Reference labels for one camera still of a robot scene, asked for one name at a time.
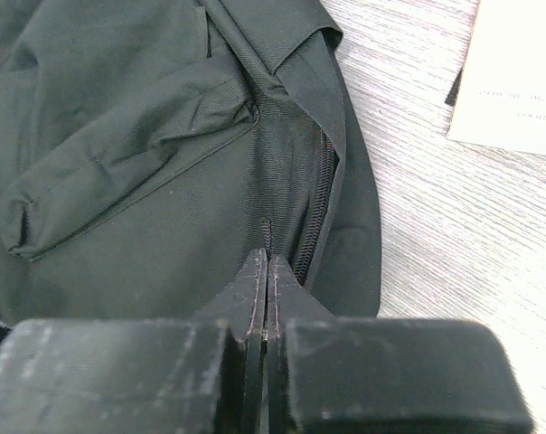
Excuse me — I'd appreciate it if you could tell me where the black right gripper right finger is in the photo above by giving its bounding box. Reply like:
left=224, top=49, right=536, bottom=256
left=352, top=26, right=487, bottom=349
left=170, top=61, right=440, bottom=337
left=267, top=256, right=533, bottom=433

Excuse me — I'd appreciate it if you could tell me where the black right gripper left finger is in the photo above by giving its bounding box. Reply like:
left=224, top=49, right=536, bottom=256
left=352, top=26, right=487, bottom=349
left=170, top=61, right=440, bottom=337
left=0, top=250, right=268, bottom=433

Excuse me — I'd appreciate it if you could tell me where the black fabric backpack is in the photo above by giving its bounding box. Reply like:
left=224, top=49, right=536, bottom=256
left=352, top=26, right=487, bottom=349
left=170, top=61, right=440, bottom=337
left=0, top=0, right=381, bottom=324

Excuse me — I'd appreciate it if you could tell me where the orange paperback book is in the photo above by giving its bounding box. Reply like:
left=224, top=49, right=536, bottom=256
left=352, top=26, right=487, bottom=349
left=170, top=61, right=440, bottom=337
left=447, top=0, right=546, bottom=155

